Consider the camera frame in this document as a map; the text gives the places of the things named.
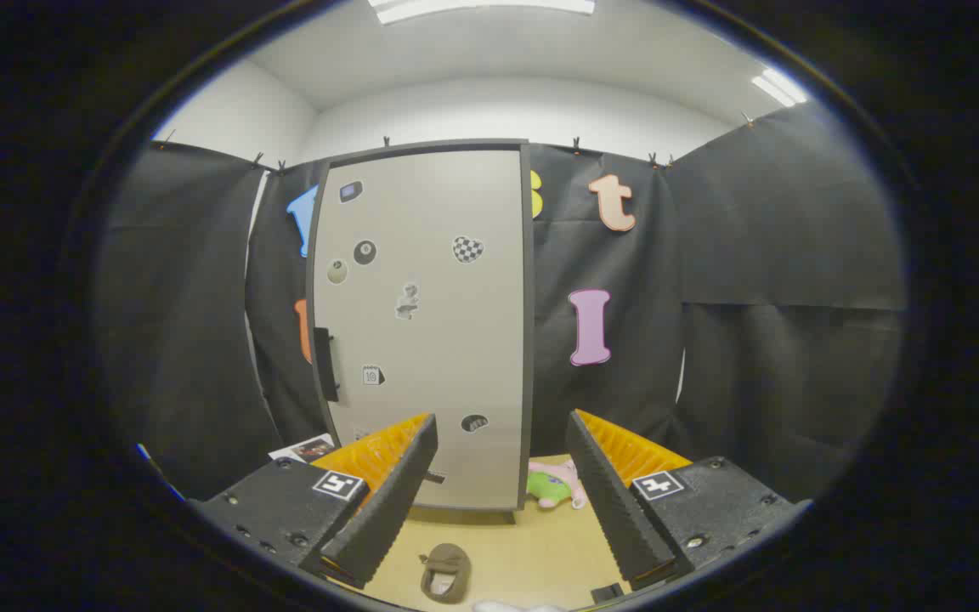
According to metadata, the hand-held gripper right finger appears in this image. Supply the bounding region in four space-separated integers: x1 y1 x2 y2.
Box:
565 409 813 593

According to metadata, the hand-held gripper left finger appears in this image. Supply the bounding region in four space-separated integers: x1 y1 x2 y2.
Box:
188 413 439 590

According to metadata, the brown furry shoe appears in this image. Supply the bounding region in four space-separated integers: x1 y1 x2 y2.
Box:
420 543 472 604

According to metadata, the light grey shoe cabinet door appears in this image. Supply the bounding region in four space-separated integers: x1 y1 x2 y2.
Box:
313 150 526 511

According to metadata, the dark grey shoe cabinet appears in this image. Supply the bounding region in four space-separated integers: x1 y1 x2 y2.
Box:
306 139 535 521

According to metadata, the green and pink plush toy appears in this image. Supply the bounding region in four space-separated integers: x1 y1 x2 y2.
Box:
526 459 590 511

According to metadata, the black backdrop cloth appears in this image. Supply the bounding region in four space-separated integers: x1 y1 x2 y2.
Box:
94 102 907 502

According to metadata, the small ceiling light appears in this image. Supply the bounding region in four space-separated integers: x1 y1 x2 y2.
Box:
751 68 809 108

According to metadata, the long ceiling light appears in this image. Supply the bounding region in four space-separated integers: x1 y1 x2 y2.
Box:
368 0 597 25

